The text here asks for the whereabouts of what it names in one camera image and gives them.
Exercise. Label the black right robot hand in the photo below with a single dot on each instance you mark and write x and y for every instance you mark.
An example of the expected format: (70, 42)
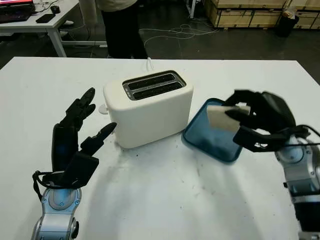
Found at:
(275, 112)

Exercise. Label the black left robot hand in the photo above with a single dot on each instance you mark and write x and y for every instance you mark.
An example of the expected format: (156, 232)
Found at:
(63, 145)

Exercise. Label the white toaster lever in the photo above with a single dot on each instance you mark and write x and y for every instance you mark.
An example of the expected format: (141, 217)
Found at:
(102, 109)

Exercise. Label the white bread slice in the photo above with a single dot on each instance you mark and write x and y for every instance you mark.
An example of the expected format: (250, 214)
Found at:
(220, 118)

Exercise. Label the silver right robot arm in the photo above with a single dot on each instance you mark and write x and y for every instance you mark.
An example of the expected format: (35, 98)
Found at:
(300, 172)

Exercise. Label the blue plastic tray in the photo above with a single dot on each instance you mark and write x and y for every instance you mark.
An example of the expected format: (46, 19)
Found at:
(205, 142)

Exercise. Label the cream two-slot toaster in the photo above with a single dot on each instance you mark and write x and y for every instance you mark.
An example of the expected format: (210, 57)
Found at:
(150, 120)

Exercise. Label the black trash bin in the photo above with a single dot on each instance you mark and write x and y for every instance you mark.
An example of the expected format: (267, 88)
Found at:
(286, 27)

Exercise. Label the wooden shipping crate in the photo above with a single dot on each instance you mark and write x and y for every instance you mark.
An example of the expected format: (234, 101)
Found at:
(245, 15)
(310, 15)

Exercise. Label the white shoe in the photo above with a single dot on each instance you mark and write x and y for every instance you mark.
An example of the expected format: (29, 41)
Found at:
(63, 32)
(69, 22)

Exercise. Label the standing person in black trousers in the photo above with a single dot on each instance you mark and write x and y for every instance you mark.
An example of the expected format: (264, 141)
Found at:
(120, 32)

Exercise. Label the white office desk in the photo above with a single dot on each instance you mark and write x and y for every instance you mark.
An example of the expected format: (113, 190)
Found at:
(25, 25)

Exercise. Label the black smartphone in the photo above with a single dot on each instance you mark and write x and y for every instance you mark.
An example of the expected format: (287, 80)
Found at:
(45, 18)

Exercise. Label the black computer mouse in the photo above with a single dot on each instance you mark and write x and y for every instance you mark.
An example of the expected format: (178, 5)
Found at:
(55, 9)

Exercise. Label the black laptop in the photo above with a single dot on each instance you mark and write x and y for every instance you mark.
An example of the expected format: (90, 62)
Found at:
(15, 15)

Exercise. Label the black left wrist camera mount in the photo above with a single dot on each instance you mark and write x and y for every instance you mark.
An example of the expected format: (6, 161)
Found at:
(81, 170)

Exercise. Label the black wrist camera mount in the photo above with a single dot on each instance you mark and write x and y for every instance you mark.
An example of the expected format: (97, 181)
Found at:
(81, 170)
(255, 142)

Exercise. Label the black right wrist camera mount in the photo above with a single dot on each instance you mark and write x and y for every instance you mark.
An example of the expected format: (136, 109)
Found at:
(255, 142)

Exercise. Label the white metal table frame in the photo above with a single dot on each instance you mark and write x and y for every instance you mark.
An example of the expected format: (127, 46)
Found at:
(192, 8)

